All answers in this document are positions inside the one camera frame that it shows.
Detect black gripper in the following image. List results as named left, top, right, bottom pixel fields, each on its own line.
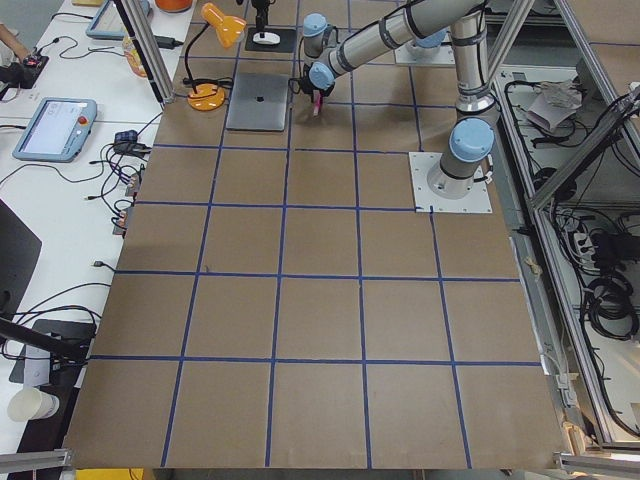
left=305, top=83, right=333, bottom=100
left=251, top=0, right=272, bottom=39

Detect black mousepad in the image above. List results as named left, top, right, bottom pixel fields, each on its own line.
left=245, top=27, right=296, bottom=53

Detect orange bucket grey lid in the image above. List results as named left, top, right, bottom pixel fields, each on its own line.
left=155, top=0, right=193, bottom=13

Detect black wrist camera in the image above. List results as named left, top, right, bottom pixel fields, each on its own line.
left=288, top=78, right=305, bottom=95

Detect orange juice bottle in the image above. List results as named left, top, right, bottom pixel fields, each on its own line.
left=122, top=35, right=147, bottom=78

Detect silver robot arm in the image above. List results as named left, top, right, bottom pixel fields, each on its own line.
left=293, top=1, right=499, bottom=184

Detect white computer mouse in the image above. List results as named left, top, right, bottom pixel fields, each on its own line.
left=252, top=31, right=281, bottom=46

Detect grey laptop notebook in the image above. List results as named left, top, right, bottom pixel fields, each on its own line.
left=226, top=73, right=289, bottom=132

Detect blue teach pendant tablet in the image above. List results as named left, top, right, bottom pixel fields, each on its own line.
left=12, top=97, right=97, bottom=163

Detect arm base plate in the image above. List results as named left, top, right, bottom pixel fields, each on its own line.
left=394, top=44, right=455, bottom=68
left=408, top=152, right=492, bottom=214

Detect white paper cup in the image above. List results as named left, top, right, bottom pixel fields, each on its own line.
left=7, top=387, right=60, bottom=422

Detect pink highlighter pen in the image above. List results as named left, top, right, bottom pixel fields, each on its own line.
left=312, top=90, right=323, bottom=117

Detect orange desk lamp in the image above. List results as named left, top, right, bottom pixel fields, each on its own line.
left=182, top=2, right=246, bottom=112

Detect black power adapter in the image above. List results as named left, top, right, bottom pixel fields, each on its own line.
left=154, top=35, right=183, bottom=50

